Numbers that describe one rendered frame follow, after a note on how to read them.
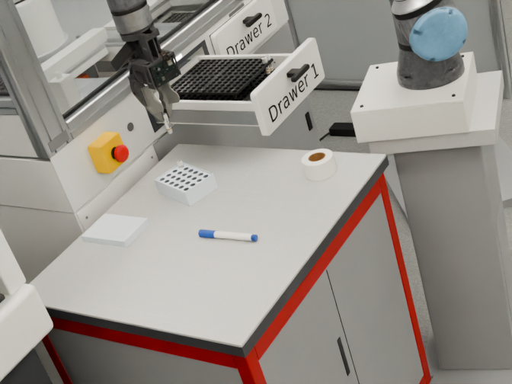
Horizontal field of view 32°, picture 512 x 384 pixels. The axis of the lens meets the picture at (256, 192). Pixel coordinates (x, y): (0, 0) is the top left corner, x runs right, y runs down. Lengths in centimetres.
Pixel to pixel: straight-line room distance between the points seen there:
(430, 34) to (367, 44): 212
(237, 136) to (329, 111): 146
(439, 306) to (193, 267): 79
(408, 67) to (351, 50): 197
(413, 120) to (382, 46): 194
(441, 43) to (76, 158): 83
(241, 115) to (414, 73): 40
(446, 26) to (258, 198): 53
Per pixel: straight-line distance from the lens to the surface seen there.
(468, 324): 236
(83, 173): 205
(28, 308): 164
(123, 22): 180
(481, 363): 245
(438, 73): 200
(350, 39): 397
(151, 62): 181
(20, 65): 193
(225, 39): 243
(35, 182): 207
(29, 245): 226
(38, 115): 197
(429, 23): 181
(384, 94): 203
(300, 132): 279
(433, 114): 196
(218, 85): 216
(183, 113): 216
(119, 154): 203
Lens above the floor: 172
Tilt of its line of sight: 30 degrees down
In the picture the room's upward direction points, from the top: 18 degrees counter-clockwise
